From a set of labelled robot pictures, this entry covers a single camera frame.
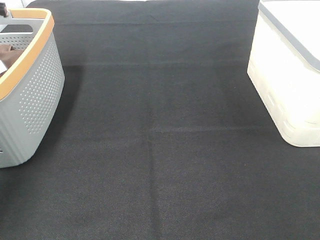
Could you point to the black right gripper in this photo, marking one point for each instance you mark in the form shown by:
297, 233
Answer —
3, 10

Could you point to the brown microfibre towel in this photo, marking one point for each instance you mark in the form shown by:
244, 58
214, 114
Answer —
9, 55

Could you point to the grey perforated laundry basket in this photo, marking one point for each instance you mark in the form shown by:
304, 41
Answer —
31, 88

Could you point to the black table cloth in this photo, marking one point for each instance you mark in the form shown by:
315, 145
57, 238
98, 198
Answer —
159, 133

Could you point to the white plastic storage bin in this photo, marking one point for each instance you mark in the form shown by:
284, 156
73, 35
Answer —
284, 67

